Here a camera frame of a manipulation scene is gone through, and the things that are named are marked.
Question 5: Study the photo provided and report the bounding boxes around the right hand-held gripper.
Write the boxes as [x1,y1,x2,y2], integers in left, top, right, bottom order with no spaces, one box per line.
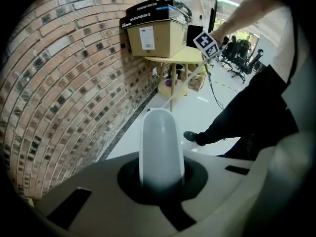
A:
[193,31,230,59]

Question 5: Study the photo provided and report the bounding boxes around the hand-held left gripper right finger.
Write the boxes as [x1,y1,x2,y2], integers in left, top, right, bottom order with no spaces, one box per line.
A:
[181,150,256,222]

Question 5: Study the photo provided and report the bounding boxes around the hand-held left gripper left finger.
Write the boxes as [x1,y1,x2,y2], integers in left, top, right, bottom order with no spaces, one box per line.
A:
[33,151,180,237]

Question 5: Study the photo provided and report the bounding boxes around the white long-handled broom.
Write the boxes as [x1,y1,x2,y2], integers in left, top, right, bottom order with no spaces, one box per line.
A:
[161,57,211,110]

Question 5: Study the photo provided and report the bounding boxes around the person's right forearm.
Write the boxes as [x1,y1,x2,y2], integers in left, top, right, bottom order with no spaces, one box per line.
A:
[212,0,270,43]

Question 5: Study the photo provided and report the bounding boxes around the black flat screen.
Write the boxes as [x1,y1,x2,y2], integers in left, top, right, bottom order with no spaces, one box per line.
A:
[186,25,204,50]

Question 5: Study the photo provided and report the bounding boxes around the black office chair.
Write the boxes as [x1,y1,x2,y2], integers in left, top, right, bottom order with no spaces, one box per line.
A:
[232,48,265,84]
[217,42,236,70]

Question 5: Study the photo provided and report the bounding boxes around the black pole stand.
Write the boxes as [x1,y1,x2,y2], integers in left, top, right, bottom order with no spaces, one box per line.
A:
[208,0,221,34]

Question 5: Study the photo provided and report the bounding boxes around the round wooden table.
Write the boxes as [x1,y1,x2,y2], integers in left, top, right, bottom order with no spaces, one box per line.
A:
[144,45,206,113]

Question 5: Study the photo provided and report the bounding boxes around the large cardboard box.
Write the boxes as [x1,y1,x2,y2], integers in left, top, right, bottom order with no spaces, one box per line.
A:
[127,20,189,59]

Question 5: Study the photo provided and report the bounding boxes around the open cardboard box with clutter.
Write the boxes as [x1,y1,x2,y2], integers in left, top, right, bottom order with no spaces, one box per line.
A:
[179,68,207,92]

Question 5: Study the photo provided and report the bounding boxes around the person's right black shoe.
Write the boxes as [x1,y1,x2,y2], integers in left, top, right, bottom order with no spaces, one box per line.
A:
[184,131,207,147]

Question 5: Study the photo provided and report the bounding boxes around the whiteboard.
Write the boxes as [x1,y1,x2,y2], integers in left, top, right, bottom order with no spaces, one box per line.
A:
[256,35,272,66]

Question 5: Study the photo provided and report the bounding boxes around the black cardboard box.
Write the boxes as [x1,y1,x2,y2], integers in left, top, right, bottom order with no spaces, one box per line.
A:
[119,5,171,31]

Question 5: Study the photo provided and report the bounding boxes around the person's white t-shirt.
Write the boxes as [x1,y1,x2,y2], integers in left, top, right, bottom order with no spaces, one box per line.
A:
[256,3,305,83]

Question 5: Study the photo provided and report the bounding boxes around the person's black trousers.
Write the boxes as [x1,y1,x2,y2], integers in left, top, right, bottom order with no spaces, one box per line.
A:
[196,64,300,161]

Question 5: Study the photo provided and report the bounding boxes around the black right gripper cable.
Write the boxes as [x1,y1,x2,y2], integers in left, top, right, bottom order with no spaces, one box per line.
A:
[205,62,226,111]

